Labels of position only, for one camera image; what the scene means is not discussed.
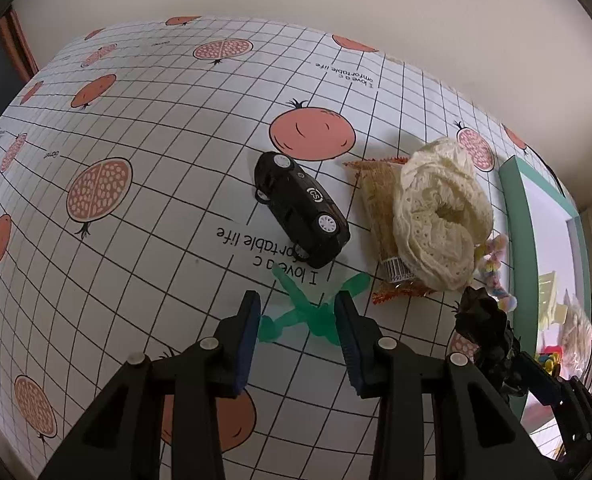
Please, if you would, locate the pomegranate grid tablecloth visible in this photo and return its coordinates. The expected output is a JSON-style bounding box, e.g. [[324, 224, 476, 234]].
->
[[0, 16, 565, 476]]

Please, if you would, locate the pastel chenille hair tie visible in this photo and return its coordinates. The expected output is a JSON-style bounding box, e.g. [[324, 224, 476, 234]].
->
[[474, 233, 518, 313]]

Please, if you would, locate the green plastic stick figure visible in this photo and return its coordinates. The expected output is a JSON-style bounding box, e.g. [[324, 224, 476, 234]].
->
[[257, 263, 369, 346]]

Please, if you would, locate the orange snack packet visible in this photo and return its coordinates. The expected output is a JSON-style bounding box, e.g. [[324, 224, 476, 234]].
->
[[345, 157, 434, 304]]

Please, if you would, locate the cream lace scrunchie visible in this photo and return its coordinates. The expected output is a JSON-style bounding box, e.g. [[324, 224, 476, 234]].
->
[[392, 138, 494, 292]]

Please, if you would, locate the pink hair roller clip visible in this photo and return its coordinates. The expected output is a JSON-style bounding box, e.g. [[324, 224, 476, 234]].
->
[[536, 344, 564, 362]]

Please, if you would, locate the cream hair claw clip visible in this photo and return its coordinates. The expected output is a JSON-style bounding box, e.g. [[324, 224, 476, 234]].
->
[[538, 271, 567, 330]]

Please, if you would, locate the teal white tray box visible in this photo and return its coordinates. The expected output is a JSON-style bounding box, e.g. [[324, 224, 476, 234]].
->
[[500, 156, 592, 356]]

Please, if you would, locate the black toy car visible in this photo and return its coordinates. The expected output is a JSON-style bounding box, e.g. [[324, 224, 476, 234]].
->
[[254, 152, 350, 269]]

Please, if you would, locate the bag of cotton swabs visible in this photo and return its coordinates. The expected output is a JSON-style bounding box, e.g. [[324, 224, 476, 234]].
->
[[560, 292, 592, 377]]

